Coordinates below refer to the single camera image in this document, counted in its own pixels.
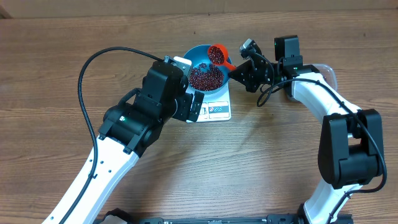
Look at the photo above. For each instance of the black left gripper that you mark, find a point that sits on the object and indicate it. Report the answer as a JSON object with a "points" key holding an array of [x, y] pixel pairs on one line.
{"points": [[183, 113]]}

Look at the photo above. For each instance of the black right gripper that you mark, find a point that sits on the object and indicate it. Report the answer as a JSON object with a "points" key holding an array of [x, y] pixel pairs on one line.
{"points": [[249, 76]]}

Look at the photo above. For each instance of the red measuring scoop blue handle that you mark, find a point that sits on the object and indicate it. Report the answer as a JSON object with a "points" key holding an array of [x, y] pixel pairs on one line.
{"points": [[218, 55]]}

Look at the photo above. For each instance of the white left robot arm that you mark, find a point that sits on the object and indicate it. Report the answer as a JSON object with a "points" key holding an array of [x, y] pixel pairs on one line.
{"points": [[128, 129]]}

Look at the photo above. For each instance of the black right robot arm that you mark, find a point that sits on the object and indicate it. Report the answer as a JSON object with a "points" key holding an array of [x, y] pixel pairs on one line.
{"points": [[351, 151]]}

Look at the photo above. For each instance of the white digital kitchen scale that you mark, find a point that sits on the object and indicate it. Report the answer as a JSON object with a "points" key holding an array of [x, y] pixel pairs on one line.
{"points": [[216, 105]]}

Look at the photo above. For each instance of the red beans in bowl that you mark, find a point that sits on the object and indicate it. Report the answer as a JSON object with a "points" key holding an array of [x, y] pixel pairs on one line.
{"points": [[206, 77]]}

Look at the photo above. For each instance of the teal blue bowl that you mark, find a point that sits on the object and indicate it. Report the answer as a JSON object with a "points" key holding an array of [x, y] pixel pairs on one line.
{"points": [[197, 55]]}

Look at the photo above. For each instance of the clear plastic container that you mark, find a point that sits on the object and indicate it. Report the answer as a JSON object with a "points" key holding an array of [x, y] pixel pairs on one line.
{"points": [[329, 73]]}

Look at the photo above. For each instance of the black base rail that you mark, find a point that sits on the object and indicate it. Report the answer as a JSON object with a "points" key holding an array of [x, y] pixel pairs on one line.
{"points": [[120, 216]]}

